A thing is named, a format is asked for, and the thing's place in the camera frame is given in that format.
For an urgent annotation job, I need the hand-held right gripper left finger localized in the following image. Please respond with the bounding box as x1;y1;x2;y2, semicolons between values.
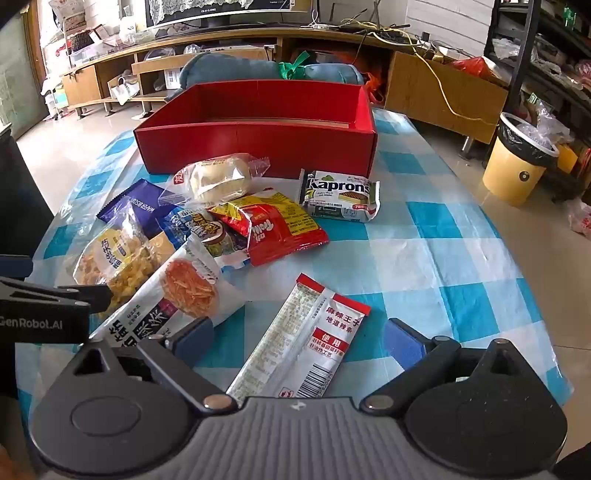
60;318;238;414

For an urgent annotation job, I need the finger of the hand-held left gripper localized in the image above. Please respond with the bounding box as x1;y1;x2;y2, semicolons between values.
0;255;36;278
0;276;112;315

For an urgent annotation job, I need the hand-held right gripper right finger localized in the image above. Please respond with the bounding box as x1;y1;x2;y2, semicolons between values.
359;318;539;414

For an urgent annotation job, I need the yellow cracker packet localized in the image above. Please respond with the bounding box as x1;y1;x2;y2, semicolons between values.
65;203;162;319

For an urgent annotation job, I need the white shredded snack packet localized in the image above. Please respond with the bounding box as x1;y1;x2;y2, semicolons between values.
88;235;245;361

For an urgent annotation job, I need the white red spicy strip packet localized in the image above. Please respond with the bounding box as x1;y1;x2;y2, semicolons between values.
226;273;372;400

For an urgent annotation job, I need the purple snack packet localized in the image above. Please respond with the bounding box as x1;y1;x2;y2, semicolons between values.
96;179;176;241

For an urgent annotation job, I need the blue snack packet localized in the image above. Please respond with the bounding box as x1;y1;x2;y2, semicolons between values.
157;205;250;271

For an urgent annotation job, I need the red and yellow snack packet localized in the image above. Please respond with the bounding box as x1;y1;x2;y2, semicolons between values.
208;187;331;267

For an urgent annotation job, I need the clear bread packet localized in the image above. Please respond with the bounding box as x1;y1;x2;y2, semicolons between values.
158;152;271;208

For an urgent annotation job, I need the red cardboard box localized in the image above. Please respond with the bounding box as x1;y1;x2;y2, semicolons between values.
133;79;379;180

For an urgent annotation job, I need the blue chequered tablecloth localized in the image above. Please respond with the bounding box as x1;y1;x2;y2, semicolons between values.
16;108;575;416

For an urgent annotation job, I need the yellow trash bin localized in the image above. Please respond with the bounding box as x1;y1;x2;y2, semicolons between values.
482;112;560;207

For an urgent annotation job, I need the white paper bag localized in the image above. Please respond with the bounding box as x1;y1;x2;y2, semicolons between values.
107;76;141;106

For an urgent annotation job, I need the white plastic bag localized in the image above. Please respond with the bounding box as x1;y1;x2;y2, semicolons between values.
566;198;591;236

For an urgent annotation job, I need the wooden television stand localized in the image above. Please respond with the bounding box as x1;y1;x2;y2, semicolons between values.
60;25;509;144

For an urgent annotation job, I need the orange bag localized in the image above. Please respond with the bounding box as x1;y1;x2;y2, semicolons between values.
365;69;386;104

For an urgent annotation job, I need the blue rolled blanket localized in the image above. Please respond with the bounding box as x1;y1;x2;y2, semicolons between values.
164;52;365;102

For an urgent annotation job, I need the red plastic bag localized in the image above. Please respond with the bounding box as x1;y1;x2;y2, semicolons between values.
450;56;497;79

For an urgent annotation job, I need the television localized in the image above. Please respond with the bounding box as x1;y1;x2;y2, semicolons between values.
144;0;296;28

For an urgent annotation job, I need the black metal shelf rack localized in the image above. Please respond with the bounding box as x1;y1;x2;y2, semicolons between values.
485;0;591;204

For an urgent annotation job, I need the yellow cable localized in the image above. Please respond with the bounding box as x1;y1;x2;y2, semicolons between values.
337;18;502;123

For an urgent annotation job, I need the green strap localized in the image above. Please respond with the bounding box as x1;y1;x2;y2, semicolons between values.
277;51;315;81

